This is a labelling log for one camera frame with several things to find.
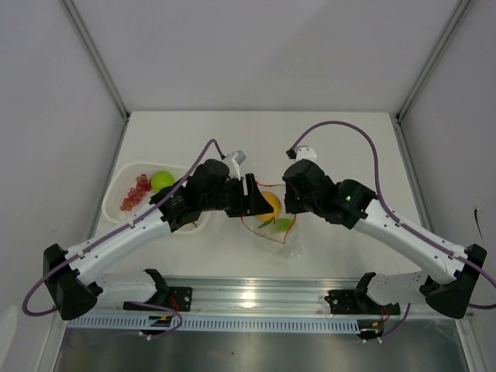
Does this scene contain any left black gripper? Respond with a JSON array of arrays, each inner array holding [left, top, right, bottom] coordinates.
[[201, 174, 273, 218]]

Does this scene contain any orange fruit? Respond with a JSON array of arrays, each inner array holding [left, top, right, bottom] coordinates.
[[253, 191, 282, 224]]

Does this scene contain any white cauliflower with leaves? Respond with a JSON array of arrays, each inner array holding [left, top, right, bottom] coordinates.
[[272, 218, 294, 233]]

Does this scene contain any clear zip top bag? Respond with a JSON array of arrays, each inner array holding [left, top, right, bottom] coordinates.
[[241, 181, 303, 259]]

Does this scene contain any green apple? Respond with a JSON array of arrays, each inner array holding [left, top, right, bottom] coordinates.
[[150, 170, 175, 193]]

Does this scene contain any red grapes bunch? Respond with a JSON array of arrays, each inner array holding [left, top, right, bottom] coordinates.
[[120, 174, 152, 212]]

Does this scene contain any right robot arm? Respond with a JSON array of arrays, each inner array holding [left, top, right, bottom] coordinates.
[[283, 160, 487, 319]]

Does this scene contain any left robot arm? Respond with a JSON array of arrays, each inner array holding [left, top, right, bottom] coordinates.
[[43, 160, 274, 320]]

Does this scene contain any white perforated plastic basket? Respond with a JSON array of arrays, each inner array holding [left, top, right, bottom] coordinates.
[[102, 161, 188, 224]]

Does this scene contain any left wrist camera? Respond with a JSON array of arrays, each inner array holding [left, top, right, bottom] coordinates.
[[222, 150, 246, 180]]

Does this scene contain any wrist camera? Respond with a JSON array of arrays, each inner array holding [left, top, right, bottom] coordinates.
[[222, 150, 246, 180], [286, 146, 317, 162]]

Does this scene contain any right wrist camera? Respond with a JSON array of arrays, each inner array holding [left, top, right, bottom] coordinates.
[[286, 146, 317, 162]]

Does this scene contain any aluminium mounting rail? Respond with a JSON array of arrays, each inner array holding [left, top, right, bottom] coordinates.
[[92, 277, 476, 321]]

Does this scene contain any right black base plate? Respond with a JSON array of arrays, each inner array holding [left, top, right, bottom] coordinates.
[[324, 289, 401, 315]]

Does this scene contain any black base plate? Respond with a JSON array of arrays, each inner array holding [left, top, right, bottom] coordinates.
[[145, 287, 193, 312], [324, 289, 401, 315]]

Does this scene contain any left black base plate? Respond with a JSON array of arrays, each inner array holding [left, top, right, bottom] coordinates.
[[145, 287, 193, 312]]

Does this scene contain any white slotted cable duct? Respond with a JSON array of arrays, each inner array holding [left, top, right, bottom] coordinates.
[[68, 314, 360, 334]]

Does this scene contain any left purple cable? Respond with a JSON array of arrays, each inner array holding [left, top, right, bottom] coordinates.
[[22, 138, 228, 342]]

